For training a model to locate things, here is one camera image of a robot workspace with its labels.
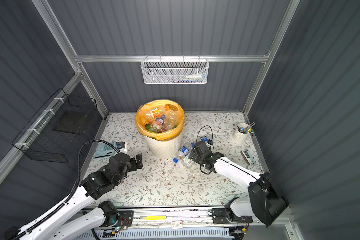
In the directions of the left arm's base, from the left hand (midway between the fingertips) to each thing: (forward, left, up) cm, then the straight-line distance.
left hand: (134, 156), depth 75 cm
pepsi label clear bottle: (+16, -11, +5) cm, 20 cm away
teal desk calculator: (+15, +25, -17) cm, 34 cm away
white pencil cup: (+16, -63, -10) cm, 66 cm away
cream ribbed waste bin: (+7, -15, -5) cm, 17 cm away
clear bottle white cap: (+19, -19, +5) cm, 27 cm away
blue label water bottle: (+8, -25, -14) cm, 30 cm away
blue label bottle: (+18, -41, -13) cm, 47 cm away
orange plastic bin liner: (+21, -25, +4) cm, 33 cm away
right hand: (+4, -34, -11) cm, 36 cm away
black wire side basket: (+11, +37, +11) cm, 40 cm away
